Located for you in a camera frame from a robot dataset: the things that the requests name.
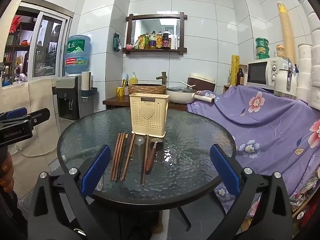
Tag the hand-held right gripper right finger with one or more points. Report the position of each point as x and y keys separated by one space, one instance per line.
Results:
x=225 y=170

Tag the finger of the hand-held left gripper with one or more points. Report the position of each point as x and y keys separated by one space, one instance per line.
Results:
x=37 y=117
x=16 y=112

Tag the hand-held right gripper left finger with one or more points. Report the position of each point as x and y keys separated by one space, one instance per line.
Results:
x=96 y=170

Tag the reddish brown wooden chopstick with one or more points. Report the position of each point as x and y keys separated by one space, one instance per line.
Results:
x=146 y=160
x=117 y=157
x=120 y=157
x=128 y=157
x=114 y=157

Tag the dark chopstick with patterned end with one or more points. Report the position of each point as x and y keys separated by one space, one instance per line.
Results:
x=124 y=155

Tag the black chopstick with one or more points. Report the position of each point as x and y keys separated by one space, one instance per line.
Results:
x=144 y=158

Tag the clear plastic spoon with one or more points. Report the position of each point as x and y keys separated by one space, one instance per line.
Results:
x=100 y=183
x=140 y=142

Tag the cream plastic utensil holder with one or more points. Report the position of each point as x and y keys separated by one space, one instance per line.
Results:
x=147 y=115

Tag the person's left hand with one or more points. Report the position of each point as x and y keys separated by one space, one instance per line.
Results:
x=6 y=173

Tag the grey water dispenser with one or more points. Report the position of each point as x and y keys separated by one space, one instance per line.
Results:
x=67 y=97

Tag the purple floral cloth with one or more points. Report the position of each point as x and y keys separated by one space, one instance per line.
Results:
x=262 y=130

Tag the white paper cup tube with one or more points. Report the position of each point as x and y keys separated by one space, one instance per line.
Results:
x=86 y=80

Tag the wooden counter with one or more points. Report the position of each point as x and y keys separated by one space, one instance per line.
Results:
x=112 y=103

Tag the sliding window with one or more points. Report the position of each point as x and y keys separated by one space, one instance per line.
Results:
x=36 y=42

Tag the blue water jug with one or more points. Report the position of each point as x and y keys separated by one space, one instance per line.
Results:
x=77 y=53

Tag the yellow mug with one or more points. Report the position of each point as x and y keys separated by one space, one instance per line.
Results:
x=120 y=91

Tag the white pan with lid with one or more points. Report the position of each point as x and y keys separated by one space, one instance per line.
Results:
x=180 y=95

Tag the small speckled bottle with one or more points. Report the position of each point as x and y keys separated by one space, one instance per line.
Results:
x=127 y=87

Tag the red flower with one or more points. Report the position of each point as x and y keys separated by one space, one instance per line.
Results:
x=16 y=21

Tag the brown and white rice cooker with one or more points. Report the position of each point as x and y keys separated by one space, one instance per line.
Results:
x=203 y=81

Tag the white ladle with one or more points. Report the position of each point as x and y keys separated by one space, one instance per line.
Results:
x=186 y=83

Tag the brown glass bottle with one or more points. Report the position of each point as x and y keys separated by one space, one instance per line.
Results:
x=240 y=76

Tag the woven brown basin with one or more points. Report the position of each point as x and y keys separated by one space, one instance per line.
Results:
x=147 y=89

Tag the yellow soap dispenser bottle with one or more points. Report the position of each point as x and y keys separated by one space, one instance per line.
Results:
x=133 y=80

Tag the yellow roll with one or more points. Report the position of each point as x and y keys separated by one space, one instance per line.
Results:
x=235 y=70

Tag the white microwave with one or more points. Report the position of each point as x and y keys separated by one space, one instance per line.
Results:
x=262 y=72

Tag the white kettle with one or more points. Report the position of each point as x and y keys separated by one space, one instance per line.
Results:
x=285 y=83

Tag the bamboo style faucet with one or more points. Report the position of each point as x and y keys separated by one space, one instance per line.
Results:
x=163 y=78

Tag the pink cup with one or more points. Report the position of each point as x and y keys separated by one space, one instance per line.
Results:
x=129 y=47

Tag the yellow green packet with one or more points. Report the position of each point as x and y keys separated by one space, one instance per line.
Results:
x=141 y=42

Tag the orange lid jar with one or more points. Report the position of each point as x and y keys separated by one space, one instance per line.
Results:
x=280 y=52

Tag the small condiment bottle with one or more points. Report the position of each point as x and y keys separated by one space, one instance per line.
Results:
x=147 y=41

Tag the stacks of white paper cups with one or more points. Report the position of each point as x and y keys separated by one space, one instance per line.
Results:
x=308 y=62

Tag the white bottles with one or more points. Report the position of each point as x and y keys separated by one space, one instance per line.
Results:
x=174 y=42

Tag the large dark sauce bottle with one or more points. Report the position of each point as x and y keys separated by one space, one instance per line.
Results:
x=166 y=40

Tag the stack of yellow paper cups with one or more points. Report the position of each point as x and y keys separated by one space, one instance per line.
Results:
x=287 y=35

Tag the teal wall holder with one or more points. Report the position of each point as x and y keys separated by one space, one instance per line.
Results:
x=91 y=91

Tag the dark wooden wall shelf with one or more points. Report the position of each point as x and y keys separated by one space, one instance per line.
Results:
x=156 y=51

